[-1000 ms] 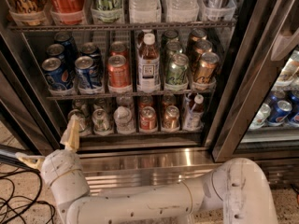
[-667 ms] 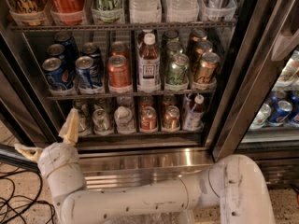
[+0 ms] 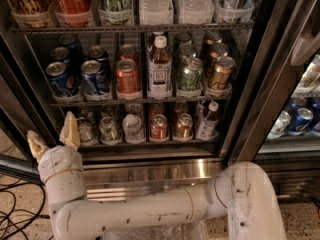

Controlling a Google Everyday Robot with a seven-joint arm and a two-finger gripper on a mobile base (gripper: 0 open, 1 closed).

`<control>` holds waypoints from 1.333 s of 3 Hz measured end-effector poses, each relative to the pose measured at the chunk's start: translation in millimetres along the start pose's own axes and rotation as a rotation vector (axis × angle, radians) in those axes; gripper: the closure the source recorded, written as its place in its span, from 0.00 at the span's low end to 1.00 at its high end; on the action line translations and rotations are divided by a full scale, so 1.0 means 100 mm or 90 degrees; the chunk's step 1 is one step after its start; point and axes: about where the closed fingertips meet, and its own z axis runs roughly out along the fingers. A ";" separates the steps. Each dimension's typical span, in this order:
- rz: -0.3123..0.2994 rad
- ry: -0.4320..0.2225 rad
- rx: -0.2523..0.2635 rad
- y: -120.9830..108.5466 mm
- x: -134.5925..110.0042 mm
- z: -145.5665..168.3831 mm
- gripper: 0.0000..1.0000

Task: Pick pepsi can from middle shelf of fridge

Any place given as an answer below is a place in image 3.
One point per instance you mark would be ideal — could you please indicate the right glass fridge door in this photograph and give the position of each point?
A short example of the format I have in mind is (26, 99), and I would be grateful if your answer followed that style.
(291, 38)

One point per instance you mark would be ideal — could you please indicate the bottom shelf tea bottle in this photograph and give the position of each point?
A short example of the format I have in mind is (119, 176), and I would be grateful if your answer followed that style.
(208, 117)

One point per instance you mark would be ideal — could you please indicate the rear gold lacroix can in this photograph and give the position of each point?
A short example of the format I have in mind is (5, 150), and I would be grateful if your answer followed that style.
(209, 38)

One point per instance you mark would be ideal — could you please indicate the left clear water bottle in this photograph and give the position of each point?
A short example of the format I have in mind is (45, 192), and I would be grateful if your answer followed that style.
(155, 12)

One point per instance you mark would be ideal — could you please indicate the right fridge edge pepsi can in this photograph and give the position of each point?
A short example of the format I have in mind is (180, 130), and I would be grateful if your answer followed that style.
(314, 126)

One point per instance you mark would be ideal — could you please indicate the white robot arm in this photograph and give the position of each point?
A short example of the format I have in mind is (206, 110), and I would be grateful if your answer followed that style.
(243, 192)

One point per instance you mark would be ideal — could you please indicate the bottom shelf red can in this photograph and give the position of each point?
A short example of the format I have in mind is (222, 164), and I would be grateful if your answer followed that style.
(158, 127)

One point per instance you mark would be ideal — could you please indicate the right clear water bottle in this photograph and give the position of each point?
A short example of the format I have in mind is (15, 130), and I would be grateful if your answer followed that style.
(194, 11)

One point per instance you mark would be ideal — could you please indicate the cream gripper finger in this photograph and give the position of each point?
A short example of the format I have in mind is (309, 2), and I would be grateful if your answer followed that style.
(37, 145)
(69, 134)

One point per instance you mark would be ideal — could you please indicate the right fridge white can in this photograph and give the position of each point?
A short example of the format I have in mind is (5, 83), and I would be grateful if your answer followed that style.
(279, 126)

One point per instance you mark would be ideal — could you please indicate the bottom shelf leftmost can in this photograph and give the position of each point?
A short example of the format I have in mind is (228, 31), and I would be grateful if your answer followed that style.
(86, 132)

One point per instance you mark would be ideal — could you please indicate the top shelf green can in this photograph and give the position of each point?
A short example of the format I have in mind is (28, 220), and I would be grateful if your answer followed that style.
(117, 12)

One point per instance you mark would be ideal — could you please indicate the clear water bottle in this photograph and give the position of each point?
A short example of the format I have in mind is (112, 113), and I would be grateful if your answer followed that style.
(194, 11)
(155, 12)

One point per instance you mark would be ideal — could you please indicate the rear orange soda can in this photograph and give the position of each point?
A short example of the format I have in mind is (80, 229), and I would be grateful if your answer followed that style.
(127, 51)

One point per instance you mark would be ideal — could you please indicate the front green lacroix can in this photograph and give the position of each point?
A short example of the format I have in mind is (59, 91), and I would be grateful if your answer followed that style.
(190, 75)

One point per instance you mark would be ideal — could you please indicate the bottom shelf copper can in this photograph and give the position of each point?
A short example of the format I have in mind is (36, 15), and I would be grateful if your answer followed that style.
(183, 126)

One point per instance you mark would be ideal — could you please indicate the rear iced tea bottle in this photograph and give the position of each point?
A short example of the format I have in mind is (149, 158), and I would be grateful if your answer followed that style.
(151, 40)

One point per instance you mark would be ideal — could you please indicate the gold lacroix can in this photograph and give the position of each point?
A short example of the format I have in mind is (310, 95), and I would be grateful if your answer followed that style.
(209, 38)
(222, 71)
(215, 50)

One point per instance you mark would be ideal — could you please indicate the rear green lacroix can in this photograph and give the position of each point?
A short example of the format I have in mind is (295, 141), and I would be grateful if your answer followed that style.
(182, 38)

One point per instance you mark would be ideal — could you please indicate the left open fridge door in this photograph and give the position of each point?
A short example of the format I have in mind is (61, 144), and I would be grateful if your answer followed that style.
(25, 104)

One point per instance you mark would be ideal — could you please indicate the iced tea bottle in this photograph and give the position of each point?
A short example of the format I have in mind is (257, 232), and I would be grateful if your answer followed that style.
(160, 62)
(151, 40)

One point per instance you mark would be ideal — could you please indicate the middle green lacroix can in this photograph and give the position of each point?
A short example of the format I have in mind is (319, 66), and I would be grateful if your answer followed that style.
(185, 51)

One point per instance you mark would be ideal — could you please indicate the diet pepsi can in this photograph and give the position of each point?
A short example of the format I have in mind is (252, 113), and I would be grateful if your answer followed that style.
(95, 78)
(99, 54)

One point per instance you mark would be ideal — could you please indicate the red coca cola can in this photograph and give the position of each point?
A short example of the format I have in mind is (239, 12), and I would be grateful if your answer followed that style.
(74, 13)

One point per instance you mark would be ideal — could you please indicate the orange soda can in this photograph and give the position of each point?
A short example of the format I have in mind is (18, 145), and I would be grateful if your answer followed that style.
(127, 75)
(127, 51)

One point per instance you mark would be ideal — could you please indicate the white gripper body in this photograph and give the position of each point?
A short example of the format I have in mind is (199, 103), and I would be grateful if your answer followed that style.
(58, 160)

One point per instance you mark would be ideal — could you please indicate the stainless steel fridge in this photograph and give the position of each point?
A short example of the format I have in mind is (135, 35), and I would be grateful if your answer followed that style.
(123, 171)

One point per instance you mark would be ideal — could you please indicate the front diet pepsi can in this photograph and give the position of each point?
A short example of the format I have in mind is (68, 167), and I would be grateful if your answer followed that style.
(95, 78)

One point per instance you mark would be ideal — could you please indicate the clear plastic bin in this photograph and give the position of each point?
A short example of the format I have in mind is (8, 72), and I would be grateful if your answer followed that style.
(196, 231)

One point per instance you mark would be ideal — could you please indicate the front gold lacroix can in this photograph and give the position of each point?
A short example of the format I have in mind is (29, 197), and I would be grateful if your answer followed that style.
(222, 71)

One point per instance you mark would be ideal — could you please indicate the front iced tea bottle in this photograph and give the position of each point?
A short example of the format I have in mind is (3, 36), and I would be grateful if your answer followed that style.
(160, 62)

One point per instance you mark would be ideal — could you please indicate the middle gold lacroix can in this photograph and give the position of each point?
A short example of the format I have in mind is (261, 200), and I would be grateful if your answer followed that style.
(215, 50)

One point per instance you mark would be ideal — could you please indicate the rear diet pepsi can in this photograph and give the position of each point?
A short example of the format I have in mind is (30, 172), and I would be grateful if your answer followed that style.
(99, 54)

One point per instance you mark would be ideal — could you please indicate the top shelf yellow lacroix can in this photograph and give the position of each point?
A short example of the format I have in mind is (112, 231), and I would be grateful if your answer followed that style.
(32, 11)

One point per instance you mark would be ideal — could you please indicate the green lacroix can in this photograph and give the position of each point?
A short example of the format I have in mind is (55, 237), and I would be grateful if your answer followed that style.
(190, 75)
(185, 51)
(182, 38)

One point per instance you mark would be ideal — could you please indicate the front orange soda can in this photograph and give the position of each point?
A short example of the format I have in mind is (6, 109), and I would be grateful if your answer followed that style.
(127, 75)

